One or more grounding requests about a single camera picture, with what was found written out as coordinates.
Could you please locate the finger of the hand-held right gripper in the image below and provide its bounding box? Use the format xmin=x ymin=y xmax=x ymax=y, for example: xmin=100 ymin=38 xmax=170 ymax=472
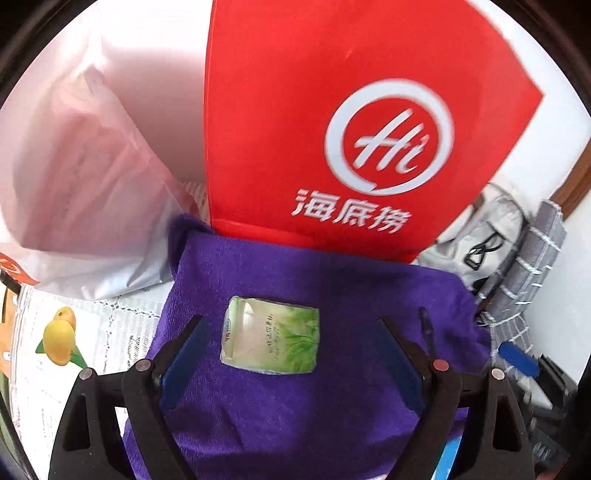
xmin=499 ymin=342 xmax=578 ymax=393

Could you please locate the brown wooden door frame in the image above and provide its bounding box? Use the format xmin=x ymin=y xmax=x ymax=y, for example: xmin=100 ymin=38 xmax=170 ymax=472
xmin=554 ymin=159 xmax=591 ymax=217

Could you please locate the blue and white box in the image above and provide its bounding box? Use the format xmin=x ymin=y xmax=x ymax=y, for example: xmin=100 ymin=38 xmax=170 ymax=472
xmin=436 ymin=436 xmax=462 ymax=480

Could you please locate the fruit print tablecloth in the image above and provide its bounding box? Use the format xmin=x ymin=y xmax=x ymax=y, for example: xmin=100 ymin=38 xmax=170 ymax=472
xmin=0 ymin=179 xmax=213 ymax=480

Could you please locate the red paper bag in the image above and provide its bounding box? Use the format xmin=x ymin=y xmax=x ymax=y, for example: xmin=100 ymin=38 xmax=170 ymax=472
xmin=203 ymin=0 xmax=546 ymax=265

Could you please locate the purple towel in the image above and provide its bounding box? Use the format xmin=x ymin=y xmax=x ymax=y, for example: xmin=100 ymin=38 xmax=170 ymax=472
xmin=122 ymin=213 xmax=491 ymax=480

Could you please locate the dark blue pen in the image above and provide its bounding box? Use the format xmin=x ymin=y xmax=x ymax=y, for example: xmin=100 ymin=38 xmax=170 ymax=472
xmin=419 ymin=307 xmax=435 ymax=357

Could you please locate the grey plaid cloth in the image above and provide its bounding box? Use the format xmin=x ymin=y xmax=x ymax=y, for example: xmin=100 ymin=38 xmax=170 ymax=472
xmin=475 ymin=199 xmax=568 ymax=370

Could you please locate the grey bag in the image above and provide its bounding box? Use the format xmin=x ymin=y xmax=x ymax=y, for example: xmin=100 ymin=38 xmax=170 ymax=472
xmin=418 ymin=182 xmax=536 ymax=296

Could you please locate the white plastic bag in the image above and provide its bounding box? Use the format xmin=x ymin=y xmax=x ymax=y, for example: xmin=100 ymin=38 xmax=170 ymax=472
xmin=0 ymin=65 xmax=201 ymax=301

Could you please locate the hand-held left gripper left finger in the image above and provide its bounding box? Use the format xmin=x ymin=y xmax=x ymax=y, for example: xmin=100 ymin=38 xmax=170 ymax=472
xmin=48 ymin=315 xmax=211 ymax=480

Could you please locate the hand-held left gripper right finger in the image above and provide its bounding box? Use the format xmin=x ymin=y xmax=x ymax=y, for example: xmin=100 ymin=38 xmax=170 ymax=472
xmin=379 ymin=315 xmax=539 ymax=480

